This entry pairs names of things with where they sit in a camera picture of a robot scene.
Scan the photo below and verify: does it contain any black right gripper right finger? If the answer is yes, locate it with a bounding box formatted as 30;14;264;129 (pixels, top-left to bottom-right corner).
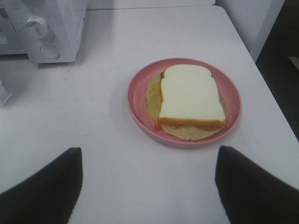
215;146;299;224

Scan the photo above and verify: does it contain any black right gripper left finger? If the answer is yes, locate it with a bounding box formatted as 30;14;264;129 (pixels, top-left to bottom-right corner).
0;147;83;224

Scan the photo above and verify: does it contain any sandwich with white bread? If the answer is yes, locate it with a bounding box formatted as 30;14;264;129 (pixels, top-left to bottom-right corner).
146;64;227;140

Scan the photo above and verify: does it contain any pink round plate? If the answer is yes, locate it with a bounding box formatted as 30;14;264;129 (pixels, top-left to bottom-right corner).
127;58;242;148

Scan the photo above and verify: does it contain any round white door button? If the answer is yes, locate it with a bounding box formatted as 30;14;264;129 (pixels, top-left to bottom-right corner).
40;45;59;59

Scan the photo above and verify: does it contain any white microwave knob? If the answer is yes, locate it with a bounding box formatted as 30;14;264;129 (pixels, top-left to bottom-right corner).
25;15;49;39

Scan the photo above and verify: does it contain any white microwave oven body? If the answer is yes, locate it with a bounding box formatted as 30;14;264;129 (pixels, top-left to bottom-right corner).
0;0;87;63

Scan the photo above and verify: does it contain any white warning label sticker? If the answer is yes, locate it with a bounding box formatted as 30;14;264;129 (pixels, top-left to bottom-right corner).
0;5;9;21

